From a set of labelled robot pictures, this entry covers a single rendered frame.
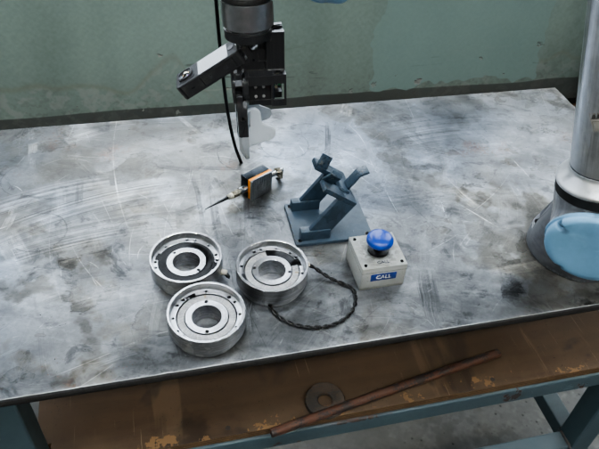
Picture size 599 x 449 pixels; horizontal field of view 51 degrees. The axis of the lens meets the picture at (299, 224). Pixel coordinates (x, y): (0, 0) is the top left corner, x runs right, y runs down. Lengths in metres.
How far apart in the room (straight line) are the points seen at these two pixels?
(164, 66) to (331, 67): 0.67
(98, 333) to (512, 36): 2.38
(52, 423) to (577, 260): 0.83
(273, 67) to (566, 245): 0.48
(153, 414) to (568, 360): 0.76
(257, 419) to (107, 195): 0.45
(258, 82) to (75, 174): 0.39
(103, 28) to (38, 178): 1.35
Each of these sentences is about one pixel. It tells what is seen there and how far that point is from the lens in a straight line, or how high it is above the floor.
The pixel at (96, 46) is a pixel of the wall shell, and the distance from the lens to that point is 2.49.
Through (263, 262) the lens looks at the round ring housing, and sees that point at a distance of 0.93.
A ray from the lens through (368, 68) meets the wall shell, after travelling 2.71.
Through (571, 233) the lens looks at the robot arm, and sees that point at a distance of 0.85.
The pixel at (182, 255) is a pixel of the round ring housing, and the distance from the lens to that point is 0.95.
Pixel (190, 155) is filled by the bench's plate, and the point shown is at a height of 0.80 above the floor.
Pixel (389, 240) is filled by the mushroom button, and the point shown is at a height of 0.87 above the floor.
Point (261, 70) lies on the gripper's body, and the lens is 0.97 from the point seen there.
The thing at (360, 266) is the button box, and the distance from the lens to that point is 0.92.
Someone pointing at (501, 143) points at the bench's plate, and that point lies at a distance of 1.32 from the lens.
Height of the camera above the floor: 1.50
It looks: 42 degrees down
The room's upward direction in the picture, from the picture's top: 5 degrees clockwise
